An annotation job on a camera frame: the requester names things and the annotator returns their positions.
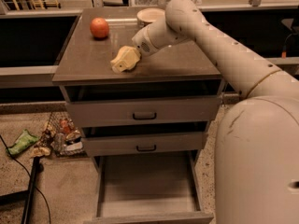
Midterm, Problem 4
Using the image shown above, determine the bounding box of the grey drawer cabinet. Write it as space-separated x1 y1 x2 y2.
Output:
51 5 232 224

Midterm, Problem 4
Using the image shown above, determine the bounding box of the orange fruit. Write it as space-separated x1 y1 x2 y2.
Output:
90 18 109 39

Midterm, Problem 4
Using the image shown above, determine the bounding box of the white bowl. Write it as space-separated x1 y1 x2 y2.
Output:
136 8 164 27

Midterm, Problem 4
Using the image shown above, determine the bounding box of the open bottom drawer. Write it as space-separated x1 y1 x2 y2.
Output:
84 151 214 224

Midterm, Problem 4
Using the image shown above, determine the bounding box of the top drawer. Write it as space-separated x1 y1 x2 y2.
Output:
66 97 221 128

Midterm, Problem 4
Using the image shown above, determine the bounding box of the black cable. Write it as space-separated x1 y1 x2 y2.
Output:
0 134 52 224

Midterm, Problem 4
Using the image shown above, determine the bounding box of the yellow sponge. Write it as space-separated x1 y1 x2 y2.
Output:
110 51 140 73

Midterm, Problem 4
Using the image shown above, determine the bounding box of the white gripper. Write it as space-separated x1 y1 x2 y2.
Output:
111 27 158 73

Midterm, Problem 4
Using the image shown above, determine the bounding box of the middle drawer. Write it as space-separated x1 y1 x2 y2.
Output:
82 132 206 156

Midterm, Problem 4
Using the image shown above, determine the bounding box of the wire basket with snacks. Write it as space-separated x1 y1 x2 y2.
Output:
32 112 85 158

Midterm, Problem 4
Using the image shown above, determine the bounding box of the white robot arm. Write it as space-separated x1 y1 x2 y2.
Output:
111 0 299 224

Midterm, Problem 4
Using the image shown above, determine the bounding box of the black stand leg left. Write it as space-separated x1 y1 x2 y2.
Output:
0 157 42 224

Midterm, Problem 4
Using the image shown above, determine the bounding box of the green snack bag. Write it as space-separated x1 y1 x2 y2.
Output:
7 129 39 157

